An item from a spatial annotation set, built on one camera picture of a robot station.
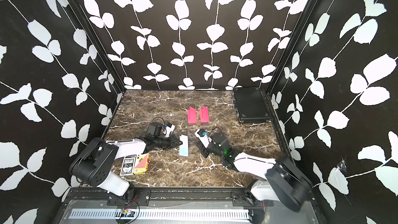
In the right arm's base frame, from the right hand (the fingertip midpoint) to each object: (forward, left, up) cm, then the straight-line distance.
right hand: (195, 140), depth 82 cm
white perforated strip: (-32, +13, -11) cm, 36 cm away
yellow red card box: (-10, +30, -10) cm, 33 cm away
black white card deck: (-11, +36, -8) cm, 39 cm away
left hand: (+2, +7, -5) cm, 9 cm away
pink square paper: (+24, +4, -11) cm, 26 cm away
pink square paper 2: (+23, -5, -9) cm, 25 cm away
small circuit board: (-32, +31, -11) cm, 46 cm away
